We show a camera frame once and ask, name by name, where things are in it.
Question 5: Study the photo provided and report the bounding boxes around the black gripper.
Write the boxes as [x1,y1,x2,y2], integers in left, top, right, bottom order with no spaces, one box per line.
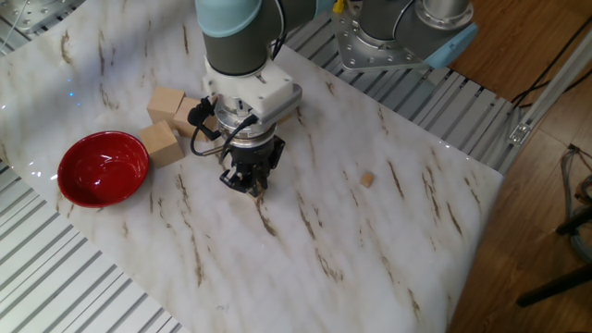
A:
[218,135,287,197]

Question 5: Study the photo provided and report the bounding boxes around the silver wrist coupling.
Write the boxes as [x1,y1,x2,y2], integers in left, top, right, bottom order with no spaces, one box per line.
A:
[215,96,278,149]

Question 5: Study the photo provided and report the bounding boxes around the glossy marble pattern mat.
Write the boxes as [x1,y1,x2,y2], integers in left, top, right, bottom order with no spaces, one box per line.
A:
[0,0,505,333]

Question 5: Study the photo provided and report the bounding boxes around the red glossy bowl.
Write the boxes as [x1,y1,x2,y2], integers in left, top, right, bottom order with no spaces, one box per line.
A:
[56,130,151,209]

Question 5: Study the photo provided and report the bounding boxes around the black stand legs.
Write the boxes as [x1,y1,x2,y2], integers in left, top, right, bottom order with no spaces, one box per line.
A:
[515,203,592,309]

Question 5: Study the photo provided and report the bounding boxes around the black gripper cable bundle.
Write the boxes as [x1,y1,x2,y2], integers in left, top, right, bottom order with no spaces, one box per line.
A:
[186,0,288,163]

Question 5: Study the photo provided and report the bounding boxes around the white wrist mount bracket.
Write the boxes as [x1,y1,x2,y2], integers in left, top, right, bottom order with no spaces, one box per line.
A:
[202,57,304,126]

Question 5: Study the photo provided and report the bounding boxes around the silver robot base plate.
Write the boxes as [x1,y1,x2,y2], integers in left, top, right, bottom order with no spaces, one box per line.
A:
[330,0,431,73]

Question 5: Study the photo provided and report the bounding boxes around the silver perforated mount plate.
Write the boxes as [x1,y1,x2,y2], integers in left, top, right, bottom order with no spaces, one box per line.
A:
[0,0,89,36]

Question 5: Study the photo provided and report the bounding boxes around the thin black floor cables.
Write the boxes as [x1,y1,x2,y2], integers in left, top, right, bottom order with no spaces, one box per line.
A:
[510,13,592,110]

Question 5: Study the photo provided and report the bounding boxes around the aluminium frame post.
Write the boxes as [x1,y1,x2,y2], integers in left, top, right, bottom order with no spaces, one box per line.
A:
[497,27,592,176]

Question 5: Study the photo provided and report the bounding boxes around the grey cable bundle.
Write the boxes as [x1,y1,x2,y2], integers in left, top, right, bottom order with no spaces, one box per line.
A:
[558,142,592,265]

